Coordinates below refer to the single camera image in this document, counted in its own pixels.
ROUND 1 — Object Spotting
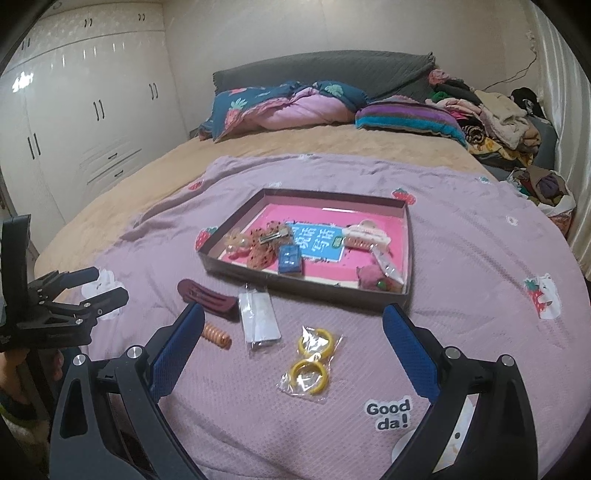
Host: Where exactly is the blue pink floral quilt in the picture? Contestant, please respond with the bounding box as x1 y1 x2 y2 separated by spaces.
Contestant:
198 80 370 141

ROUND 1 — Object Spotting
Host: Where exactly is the pearl flower hair clip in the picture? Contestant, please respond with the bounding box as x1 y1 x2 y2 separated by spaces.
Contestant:
225 231 252 257

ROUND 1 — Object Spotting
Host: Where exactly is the dark red banana hair clip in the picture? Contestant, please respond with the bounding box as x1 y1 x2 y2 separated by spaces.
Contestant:
178 278 238 321

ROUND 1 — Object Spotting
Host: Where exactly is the person's left hand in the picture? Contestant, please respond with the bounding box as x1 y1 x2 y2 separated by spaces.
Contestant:
0 348 65 395

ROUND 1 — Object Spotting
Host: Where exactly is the pale shiny curtain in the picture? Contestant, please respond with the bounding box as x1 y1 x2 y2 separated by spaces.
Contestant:
526 0 591 282

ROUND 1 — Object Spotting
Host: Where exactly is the brown polka-dot bow hair clip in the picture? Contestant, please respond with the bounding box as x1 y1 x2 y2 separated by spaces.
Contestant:
247 220 296 269

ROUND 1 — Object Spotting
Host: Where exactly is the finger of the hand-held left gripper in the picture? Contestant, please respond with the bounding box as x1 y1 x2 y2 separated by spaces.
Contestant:
28 266 101 303
69 286 130 324

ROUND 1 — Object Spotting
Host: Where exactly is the purple printed blanket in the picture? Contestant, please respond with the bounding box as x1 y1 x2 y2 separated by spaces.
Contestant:
90 154 589 480

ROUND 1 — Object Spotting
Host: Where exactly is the white wardrobe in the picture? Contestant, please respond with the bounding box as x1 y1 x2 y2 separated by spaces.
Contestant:
0 2 192 259

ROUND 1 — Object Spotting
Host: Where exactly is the clear packet with white card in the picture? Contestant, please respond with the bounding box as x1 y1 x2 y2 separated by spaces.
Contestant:
237 284 282 355

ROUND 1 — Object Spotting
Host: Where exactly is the orange spiral hair tie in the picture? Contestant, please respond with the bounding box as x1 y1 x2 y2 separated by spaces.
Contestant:
202 320 233 349

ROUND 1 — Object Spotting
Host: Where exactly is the dark shallow box pink inside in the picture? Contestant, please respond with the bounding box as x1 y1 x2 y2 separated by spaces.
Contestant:
198 187 419 311

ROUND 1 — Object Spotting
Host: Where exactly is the bag of clothes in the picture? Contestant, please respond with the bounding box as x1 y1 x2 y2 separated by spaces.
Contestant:
505 166 578 217

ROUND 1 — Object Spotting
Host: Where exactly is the small clear earring packet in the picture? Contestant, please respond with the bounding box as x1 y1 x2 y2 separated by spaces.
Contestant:
372 249 407 282

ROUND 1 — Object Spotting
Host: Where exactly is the small blue box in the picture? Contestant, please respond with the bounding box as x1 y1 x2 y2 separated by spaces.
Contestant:
277 244 304 276

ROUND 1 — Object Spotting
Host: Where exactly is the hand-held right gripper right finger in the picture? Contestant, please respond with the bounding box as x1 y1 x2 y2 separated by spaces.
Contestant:
382 302 539 480

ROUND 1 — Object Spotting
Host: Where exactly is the black wall cable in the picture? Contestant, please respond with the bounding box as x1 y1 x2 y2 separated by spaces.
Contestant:
482 30 539 90

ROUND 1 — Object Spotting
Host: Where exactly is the pink fluffy pompom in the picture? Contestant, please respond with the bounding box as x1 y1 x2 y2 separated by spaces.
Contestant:
355 264 393 292

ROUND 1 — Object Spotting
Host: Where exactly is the yellow hoop earrings packet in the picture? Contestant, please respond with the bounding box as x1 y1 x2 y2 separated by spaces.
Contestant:
277 325 345 398

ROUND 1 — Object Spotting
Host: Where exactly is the pile of clothes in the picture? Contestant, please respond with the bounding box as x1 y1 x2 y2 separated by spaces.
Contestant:
427 69 557 169

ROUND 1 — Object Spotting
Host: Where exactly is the beige bed sheet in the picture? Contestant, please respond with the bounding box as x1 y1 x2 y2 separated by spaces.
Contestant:
34 124 499 278

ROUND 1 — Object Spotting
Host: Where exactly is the grey padded headboard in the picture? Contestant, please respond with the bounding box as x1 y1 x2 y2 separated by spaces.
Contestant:
212 50 437 104

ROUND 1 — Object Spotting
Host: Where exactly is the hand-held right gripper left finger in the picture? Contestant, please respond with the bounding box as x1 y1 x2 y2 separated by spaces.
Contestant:
48 302 206 480

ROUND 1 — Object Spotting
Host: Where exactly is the striped pillow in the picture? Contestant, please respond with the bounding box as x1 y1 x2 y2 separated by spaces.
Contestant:
355 99 469 147

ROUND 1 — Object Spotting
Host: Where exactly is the cream claw hair clip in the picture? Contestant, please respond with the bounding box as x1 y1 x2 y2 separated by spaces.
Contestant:
341 220 391 252

